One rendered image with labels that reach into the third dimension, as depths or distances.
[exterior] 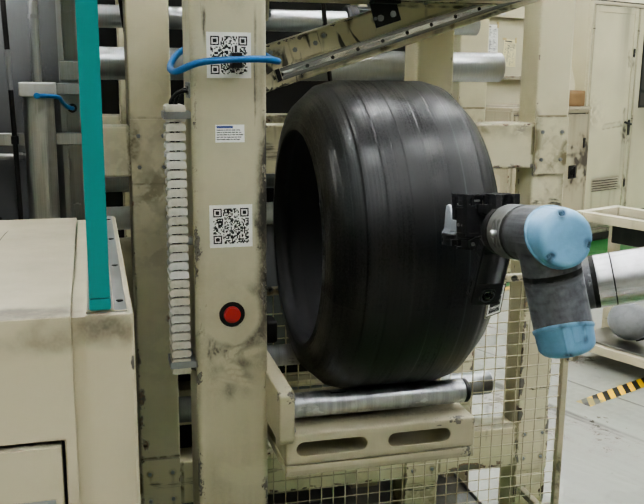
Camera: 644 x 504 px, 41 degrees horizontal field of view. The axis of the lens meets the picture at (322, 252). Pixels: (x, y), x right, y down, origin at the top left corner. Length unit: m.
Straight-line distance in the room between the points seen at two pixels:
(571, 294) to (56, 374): 0.62
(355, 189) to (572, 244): 0.43
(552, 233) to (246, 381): 0.72
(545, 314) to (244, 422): 0.70
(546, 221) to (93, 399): 0.56
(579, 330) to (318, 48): 1.02
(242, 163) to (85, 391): 0.75
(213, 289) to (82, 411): 0.72
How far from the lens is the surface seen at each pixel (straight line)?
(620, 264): 1.24
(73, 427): 0.85
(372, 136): 1.42
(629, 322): 4.64
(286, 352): 1.81
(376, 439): 1.59
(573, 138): 6.71
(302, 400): 1.55
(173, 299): 1.54
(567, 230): 1.08
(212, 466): 1.64
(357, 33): 1.96
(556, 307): 1.11
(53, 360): 0.82
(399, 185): 1.39
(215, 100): 1.49
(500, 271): 1.27
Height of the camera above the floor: 1.48
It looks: 12 degrees down
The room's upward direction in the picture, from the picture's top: 1 degrees clockwise
